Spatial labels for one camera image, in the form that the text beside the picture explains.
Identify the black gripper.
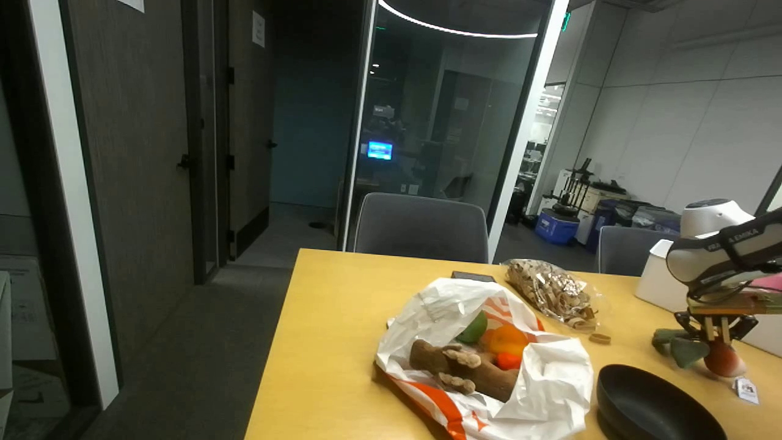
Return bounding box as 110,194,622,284
687,284,782,316

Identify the red strawberry plush toy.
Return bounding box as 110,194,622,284
654,331,746,377

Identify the brown plush animal toy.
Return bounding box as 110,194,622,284
408,339,518,400

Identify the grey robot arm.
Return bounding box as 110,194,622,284
666,169,782,316

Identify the black round pan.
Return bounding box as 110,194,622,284
597,364,727,440

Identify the orange plush toy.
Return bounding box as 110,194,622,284
481,326,533,371

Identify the green plush toy in bag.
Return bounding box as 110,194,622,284
458,312,490,344

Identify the white cardboard box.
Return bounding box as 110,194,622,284
635,240,782,356

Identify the pink object on box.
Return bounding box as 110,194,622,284
750,274,782,292

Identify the small white paper tag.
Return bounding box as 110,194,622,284
734,377,761,405

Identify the grey chair at right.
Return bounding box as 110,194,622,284
597,226,674,276

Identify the clear bag of nuts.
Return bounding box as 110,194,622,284
509,260,597,327

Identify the blue bin in background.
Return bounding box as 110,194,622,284
536,210,580,244

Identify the white orange plastic bag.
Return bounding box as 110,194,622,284
376,278,595,440

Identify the grey office chair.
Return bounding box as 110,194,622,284
353,194,490,262

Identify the small lit monitor screen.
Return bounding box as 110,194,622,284
366,140,395,162

